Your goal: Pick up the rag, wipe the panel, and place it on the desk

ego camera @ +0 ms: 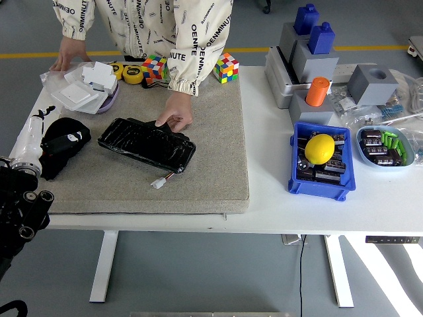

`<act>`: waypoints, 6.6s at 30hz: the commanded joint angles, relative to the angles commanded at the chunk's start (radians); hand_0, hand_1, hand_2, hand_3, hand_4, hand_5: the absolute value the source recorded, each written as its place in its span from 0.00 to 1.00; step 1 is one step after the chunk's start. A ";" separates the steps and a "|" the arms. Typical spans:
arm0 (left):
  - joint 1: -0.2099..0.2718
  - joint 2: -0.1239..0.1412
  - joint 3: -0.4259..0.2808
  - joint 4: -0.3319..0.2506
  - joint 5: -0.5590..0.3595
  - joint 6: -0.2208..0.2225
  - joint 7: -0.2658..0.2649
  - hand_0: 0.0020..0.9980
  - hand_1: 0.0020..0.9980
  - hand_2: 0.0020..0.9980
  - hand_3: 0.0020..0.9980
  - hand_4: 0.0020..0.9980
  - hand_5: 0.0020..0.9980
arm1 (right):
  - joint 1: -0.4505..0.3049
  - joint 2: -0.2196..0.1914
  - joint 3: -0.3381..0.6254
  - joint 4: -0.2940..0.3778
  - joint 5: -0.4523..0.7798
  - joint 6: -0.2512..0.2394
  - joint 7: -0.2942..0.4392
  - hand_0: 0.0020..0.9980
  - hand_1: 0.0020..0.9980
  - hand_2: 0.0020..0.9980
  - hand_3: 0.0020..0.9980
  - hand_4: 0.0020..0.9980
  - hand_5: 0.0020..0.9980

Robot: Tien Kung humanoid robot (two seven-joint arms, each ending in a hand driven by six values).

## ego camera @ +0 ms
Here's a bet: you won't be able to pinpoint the person's right hand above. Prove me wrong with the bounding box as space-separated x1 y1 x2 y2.
49 35 92 73

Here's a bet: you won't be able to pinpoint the person's left hand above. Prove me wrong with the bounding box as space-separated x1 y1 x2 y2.
155 90 194 133

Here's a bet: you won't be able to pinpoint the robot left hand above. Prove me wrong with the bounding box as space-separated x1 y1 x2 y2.
13 105 83 162

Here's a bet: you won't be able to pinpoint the black rag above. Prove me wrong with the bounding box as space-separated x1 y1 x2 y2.
38 117 93 182

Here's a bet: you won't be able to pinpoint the black glossy panel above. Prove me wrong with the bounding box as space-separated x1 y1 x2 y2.
97 117 197 174

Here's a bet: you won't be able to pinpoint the black desk control panel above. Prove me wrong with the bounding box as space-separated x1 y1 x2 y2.
365 236 420 244

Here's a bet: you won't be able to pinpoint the white cardboard pieces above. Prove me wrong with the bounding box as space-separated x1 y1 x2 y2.
64 61 118 92

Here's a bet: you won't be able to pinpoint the yellow tape measure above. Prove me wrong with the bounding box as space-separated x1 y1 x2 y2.
108 61 125 81
122 65 145 85

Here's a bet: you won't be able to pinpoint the multicolour puzzle cube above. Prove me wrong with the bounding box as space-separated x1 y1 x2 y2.
141 54 169 84

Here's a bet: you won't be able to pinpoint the grey-brown mat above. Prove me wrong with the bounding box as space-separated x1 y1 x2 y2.
39 62 250 216

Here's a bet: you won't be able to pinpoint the purple bowl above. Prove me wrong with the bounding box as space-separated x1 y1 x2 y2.
95 81 120 115

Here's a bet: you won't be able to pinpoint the puzzle cube with white squares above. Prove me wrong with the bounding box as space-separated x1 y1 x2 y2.
213 52 240 85

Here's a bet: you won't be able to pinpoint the person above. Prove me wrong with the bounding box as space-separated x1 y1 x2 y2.
49 0 235 133

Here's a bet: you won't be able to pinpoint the light grey case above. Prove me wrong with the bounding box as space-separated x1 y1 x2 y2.
264 46 313 110

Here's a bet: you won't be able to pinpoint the grey holder block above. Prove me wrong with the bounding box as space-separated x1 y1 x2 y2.
292 39 340 84
288 90 335 126
278 22 311 63

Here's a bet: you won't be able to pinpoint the orange cylinder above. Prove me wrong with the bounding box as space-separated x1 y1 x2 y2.
305 76 332 108

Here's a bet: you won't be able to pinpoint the white table leg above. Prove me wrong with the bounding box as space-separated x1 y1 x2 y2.
89 230 119 304
323 234 355 308

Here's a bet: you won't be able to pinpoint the yellow lemon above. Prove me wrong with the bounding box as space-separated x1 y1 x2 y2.
304 133 336 165

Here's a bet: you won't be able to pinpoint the blue bottle-shaped block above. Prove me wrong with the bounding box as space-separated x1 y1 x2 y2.
293 3 321 36
307 22 336 55

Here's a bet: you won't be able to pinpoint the blue plastic bin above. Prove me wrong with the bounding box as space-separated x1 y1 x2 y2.
287 121 357 202

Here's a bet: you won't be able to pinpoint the clear bag of metal parts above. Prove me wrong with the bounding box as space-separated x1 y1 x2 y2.
328 85 360 116

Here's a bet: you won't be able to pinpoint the light blue bowl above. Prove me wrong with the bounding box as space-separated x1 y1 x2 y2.
356 124 416 172

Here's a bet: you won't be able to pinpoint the grey block with round hole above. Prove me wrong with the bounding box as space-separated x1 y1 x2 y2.
346 63 400 106

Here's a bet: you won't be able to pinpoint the clear bag of resistors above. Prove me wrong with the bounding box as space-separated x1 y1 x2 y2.
379 95 406 120

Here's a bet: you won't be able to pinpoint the grey cart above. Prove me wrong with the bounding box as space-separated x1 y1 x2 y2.
406 35 423 63

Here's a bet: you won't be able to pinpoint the black strap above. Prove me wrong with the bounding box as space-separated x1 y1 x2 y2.
141 81 171 90

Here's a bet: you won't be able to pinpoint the white flat switch box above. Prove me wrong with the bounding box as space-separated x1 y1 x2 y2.
50 82 108 115

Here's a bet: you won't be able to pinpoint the white connector with wires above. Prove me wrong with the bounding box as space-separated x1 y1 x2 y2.
150 171 176 190

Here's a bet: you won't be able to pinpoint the grey under-desk bracket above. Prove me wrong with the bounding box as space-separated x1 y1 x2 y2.
281 233 308 246

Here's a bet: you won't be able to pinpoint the black power cable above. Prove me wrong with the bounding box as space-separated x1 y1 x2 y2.
298 234 307 317

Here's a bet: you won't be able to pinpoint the white rope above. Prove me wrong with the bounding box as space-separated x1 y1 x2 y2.
388 69 423 115

